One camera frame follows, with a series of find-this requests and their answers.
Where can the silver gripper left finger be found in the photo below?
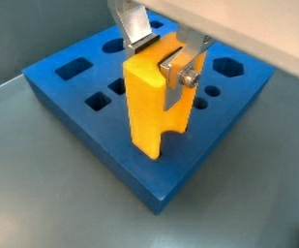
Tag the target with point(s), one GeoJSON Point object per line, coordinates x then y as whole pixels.
{"type": "Point", "coordinates": [132, 18]}

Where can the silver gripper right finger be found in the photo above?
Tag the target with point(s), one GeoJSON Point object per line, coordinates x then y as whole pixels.
{"type": "Point", "coordinates": [178, 65]}

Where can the yellow arch block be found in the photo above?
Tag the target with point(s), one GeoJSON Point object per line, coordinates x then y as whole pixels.
{"type": "Point", "coordinates": [145, 82]}

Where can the blue shape sorter block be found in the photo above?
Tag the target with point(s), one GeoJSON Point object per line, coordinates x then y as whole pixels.
{"type": "Point", "coordinates": [78, 83]}

